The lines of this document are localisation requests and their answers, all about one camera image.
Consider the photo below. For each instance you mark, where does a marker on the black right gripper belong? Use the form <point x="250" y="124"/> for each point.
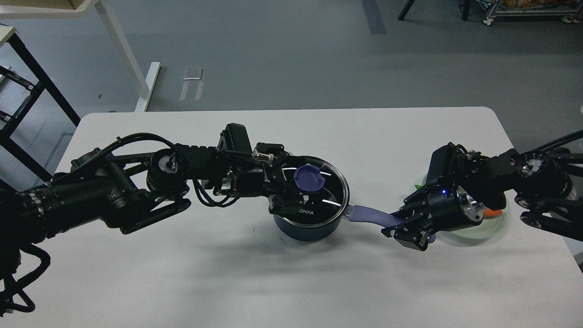
<point x="440" y="210"/>

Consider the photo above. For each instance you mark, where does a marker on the black furniture leg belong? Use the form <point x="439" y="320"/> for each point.
<point x="405" y="10"/>

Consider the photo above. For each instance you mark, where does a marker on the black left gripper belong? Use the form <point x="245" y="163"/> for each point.
<point x="265" y="170"/>

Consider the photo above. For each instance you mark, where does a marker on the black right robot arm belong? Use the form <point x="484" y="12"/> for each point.
<point x="461" y="184"/>

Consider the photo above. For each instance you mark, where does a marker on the black metal shelf frame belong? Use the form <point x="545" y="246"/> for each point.
<point x="35" y="90"/>

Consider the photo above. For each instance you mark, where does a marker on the metal cart with wheels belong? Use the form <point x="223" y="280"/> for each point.
<point x="570" y="11"/>

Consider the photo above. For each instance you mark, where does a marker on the pale green plate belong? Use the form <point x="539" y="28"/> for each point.
<point x="488" y="228"/>

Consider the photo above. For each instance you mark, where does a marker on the blue saucepan with handle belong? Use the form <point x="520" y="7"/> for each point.
<point x="316" y="223"/>

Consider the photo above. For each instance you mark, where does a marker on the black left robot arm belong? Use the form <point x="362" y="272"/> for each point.
<point x="137" y="181"/>

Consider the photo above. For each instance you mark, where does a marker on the orange toy carrot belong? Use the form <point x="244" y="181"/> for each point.
<point x="489" y="213"/>

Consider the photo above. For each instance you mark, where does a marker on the glass pot lid blue knob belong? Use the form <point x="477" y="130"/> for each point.
<point x="311" y="193"/>

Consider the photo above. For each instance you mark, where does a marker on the white desk with leg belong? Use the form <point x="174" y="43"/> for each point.
<point x="62" y="9"/>

